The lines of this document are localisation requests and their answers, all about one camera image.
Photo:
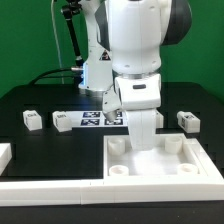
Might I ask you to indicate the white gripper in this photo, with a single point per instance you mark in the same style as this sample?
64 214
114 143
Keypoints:
139 99

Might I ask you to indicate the white square table top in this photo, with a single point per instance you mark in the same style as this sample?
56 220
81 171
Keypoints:
172 155

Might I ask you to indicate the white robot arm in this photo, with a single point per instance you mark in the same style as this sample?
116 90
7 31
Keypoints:
122 67

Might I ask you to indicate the white marker sheet with tags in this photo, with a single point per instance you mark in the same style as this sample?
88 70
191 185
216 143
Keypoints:
84 119

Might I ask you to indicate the white L-shaped obstacle fence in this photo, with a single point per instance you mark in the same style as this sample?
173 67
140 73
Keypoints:
118 190

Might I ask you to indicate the white block at left edge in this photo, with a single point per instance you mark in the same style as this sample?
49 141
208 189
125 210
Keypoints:
5 155

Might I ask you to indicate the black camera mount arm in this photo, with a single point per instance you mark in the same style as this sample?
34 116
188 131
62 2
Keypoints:
72 8

